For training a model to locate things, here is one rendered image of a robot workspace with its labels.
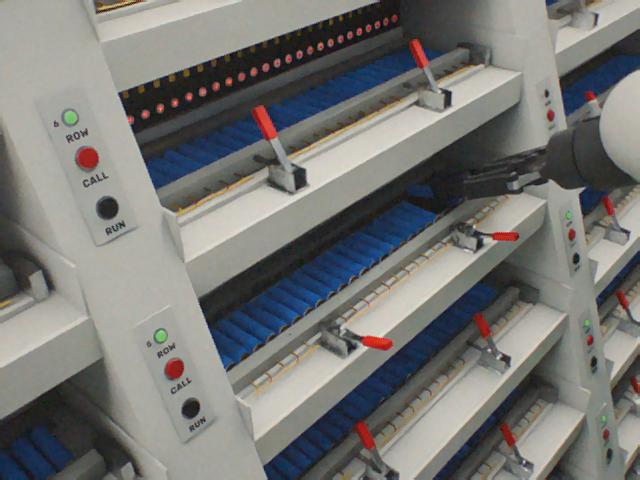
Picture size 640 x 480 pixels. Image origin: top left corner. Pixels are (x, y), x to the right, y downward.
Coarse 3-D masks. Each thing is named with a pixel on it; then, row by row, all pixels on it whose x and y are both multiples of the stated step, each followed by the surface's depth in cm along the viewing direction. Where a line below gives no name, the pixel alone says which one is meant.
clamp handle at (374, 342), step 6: (342, 330) 76; (342, 336) 77; (348, 336) 76; (354, 336) 76; (360, 336) 75; (366, 336) 74; (372, 336) 74; (360, 342) 74; (366, 342) 73; (372, 342) 73; (378, 342) 72; (384, 342) 72; (390, 342) 72; (378, 348) 72; (384, 348) 72; (390, 348) 72
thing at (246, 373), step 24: (456, 216) 96; (432, 240) 93; (384, 264) 87; (408, 264) 90; (360, 288) 83; (312, 312) 80; (336, 312) 81; (288, 336) 77; (312, 336) 79; (264, 360) 74; (240, 384) 72
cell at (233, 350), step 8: (216, 336) 78; (224, 336) 78; (216, 344) 77; (224, 344) 77; (232, 344) 76; (224, 352) 76; (232, 352) 76; (240, 352) 75; (248, 352) 76; (240, 360) 75
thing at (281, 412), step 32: (448, 160) 113; (480, 160) 109; (544, 192) 103; (320, 224) 95; (480, 224) 99; (512, 224) 98; (320, 256) 94; (448, 256) 92; (480, 256) 92; (416, 288) 87; (448, 288) 88; (384, 320) 82; (416, 320) 85; (320, 352) 78; (384, 352) 81; (288, 384) 74; (320, 384) 73; (352, 384) 78; (256, 416) 70; (288, 416) 70; (320, 416) 75; (256, 448) 68
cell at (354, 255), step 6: (336, 246) 92; (342, 246) 92; (336, 252) 92; (342, 252) 91; (348, 252) 91; (354, 252) 91; (360, 252) 91; (348, 258) 91; (354, 258) 90; (360, 258) 90; (366, 258) 89; (372, 258) 90; (366, 264) 89; (372, 264) 89
